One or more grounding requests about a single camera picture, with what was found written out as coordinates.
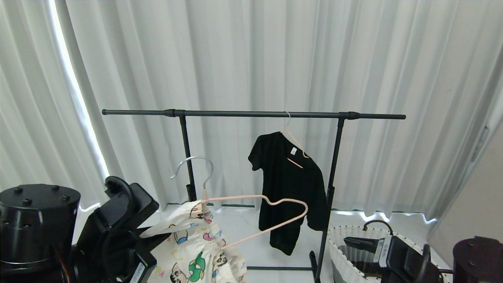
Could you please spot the cream printed garment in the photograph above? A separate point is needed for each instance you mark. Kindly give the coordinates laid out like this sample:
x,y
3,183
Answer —
x,y
196,243

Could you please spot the white laundry basket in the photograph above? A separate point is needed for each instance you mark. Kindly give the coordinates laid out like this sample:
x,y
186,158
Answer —
x,y
342,259

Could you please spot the pink clothes hanger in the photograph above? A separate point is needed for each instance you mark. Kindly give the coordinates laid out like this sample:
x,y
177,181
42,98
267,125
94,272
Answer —
x,y
295,163
235,197

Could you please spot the black garment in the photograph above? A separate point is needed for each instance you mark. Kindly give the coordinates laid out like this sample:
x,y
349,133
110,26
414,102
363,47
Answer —
x,y
290,196

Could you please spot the black clothes rack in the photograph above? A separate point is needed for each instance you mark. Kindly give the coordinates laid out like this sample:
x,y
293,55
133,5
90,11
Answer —
x,y
243,114

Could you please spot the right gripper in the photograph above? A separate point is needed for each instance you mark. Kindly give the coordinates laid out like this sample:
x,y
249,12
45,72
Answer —
x,y
383,251

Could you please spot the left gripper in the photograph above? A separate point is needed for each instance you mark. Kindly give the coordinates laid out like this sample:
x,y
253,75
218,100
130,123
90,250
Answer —
x,y
110,263

